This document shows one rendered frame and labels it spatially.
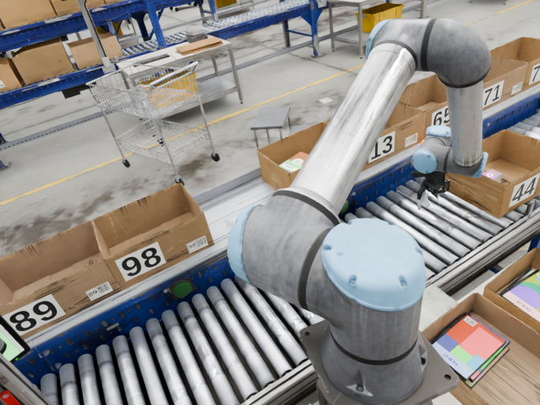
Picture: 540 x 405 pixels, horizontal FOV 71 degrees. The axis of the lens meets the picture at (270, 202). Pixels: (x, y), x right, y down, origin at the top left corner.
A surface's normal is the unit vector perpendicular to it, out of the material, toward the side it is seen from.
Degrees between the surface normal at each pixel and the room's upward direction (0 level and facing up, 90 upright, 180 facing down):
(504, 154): 90
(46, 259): 89
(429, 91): 90
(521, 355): 0
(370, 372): 68
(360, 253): 5
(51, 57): 90
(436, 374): 2
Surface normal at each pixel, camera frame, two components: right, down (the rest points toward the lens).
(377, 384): -0.16, 0.28
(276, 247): -0.46, -0.34
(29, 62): 0.41, 0.40
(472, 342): -0.16, -0.79
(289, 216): -0.18, -0.51
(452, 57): -0.15, 0.55
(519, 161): -0.87, 0.39
